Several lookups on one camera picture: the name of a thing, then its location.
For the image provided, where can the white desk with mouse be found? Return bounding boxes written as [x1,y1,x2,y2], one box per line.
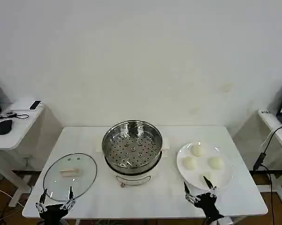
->
[0,97,47,207]

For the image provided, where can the black lanyard cable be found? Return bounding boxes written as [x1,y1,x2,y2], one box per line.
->
[0,112,30,120]

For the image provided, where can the black computer mouse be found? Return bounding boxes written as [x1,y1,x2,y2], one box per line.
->
[0,119,14,135]

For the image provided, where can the white round plate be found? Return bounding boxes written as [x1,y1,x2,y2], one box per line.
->
[176,141,234,191]

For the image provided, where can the white steamed bun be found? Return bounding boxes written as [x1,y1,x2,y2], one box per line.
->
[191,143,204,158]
[208,156,225,170]
[182,156,198,171]

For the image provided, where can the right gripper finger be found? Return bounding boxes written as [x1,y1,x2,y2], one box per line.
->
[183,181,199,205]
[202,176,219,198]

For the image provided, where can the white desk with sticker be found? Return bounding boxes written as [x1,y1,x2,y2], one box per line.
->
[257,109,282,207]

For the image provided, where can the glass lid with handle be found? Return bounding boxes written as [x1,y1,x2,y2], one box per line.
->
[43,152,98,203]

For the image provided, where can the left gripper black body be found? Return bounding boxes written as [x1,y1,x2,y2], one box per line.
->
[39,203,69,225]

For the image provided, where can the black cable with adapter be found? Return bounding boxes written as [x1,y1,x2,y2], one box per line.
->
[252,124,282,225]

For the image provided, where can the steel perforated steamer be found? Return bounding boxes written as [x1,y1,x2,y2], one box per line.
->
[102,120,164,174]

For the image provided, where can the black smartphone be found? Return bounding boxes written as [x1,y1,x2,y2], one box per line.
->
[29,100,43,111]

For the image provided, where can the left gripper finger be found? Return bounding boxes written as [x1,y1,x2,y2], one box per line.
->
[61,186,76,210]
[35,188,48,213]

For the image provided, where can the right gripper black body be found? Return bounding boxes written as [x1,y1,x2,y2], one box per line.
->
[194,192,224,221]

